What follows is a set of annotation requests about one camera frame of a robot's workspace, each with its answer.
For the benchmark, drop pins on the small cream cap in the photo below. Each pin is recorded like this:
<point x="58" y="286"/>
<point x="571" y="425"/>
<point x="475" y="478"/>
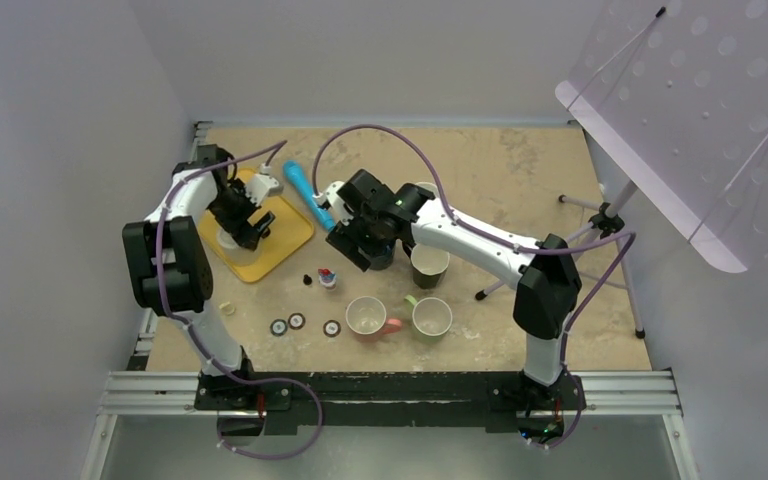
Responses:
<point x="227" y="308"/>

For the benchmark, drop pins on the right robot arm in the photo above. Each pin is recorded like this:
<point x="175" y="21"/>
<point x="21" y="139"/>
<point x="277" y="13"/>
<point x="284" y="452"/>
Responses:
<point x="370" y="218"/>

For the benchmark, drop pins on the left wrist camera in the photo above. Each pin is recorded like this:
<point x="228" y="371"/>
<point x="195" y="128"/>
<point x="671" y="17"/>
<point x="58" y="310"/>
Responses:
<point x="261" y="185"/>

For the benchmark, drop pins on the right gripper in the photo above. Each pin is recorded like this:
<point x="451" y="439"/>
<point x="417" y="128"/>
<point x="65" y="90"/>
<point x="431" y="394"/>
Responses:
<point x="344" y="238"/>

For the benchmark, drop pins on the light green mug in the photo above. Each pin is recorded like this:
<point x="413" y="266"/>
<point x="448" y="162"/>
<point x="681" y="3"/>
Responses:
<point x="431" y="318"/>

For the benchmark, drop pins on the yellow tray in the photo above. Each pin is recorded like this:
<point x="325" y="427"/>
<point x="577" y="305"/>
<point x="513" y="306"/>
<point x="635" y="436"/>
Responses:
<point x="289" y="231"/>

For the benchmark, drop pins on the dark blue mug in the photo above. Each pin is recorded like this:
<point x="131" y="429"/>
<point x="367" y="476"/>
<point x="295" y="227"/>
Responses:
<point x="382" y="260"/>

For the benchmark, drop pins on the blue plastic tube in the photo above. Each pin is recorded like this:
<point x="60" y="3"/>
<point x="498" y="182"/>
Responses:
<point x="295" y="175"/>

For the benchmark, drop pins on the black base bar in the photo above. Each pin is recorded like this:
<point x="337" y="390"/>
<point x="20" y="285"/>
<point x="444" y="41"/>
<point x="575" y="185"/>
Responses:
<point x="495" y="401"/>

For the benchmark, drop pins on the pink mug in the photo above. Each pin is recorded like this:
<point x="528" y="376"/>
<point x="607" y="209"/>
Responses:
<point x="368" y="320"/>

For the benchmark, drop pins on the cream white mug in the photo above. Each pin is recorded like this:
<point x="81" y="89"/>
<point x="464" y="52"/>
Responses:
<point x="233" y="253"/>

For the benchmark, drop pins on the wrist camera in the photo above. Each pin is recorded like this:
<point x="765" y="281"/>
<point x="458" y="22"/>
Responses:
<point x="329" y="200"/>
<point x="261" y="185"/>

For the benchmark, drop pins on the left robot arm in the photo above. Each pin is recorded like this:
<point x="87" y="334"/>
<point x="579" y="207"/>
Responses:
<point x="168" y="267"/>

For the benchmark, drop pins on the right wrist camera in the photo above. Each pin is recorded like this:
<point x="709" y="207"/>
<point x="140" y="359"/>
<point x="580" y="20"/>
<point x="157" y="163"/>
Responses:
<point x="329" y="200"/>

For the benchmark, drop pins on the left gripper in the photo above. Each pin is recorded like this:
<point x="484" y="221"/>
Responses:
<point x="234" y="225"/>

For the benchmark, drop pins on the grey mug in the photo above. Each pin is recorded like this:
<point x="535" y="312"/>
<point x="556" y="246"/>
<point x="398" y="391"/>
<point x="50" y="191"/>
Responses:
<point x="429" y="186"/>

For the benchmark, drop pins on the black mug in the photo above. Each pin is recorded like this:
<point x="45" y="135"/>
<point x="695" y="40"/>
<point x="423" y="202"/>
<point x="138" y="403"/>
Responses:
<point x="428" y="264"/>

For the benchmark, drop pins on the translucent perforated panel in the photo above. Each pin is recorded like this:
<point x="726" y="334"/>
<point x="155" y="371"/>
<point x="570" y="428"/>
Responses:
<point x="676" y="93"/>

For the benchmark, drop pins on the right round token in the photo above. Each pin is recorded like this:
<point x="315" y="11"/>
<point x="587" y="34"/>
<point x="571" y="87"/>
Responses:
<point x="332" y="328"/>

